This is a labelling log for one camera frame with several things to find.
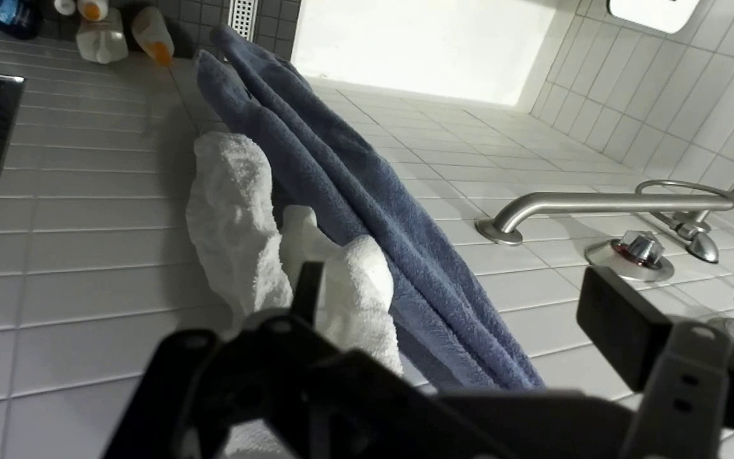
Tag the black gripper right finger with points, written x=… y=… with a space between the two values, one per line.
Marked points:
x=706 y=390

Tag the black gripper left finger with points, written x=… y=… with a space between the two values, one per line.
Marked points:
x=299 y=390

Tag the white face towel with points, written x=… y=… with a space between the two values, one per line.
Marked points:
x=241 y=238

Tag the blue bath towel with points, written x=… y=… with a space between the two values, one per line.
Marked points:
x=357 y=211

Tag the small chrome diverter knob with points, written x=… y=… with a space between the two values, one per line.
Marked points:
x=697 y=238

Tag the oval chrome valve plate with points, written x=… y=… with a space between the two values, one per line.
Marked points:
x=633 y=252

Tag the handheld shower slide bar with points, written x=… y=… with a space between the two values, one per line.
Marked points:
x=688 y=190

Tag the chrome angled grab bar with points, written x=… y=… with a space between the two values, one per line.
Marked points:
x=605 y=202

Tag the metal drain grate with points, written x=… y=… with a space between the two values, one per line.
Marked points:
x=242 y=15

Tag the orange capped bottle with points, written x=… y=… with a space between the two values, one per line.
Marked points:
x=153 y=35

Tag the blue bottle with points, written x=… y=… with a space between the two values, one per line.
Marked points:
x=11 y=12

